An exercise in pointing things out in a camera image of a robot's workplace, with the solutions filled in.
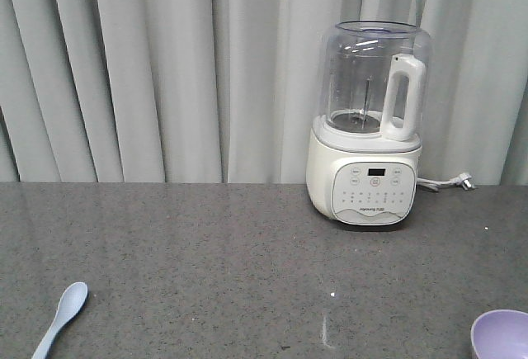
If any light blue plastic spoon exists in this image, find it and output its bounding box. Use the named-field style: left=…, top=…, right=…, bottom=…
left=31, top=281, right=88, bottom=359

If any purple plastic bowl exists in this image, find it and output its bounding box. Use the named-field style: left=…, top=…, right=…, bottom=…
left=470, top=309, right=527, bottom=359

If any white blender appliance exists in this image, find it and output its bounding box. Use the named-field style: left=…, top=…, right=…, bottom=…
left=306, top=21, right=431, bottom=227

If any grey pleated curtain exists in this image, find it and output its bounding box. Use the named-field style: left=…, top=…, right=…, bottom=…
left=1, top=0, right=527, bottom=184

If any white power cord with plug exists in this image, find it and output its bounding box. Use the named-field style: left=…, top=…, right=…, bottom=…
left=416, top=172, right=477, bottom=192

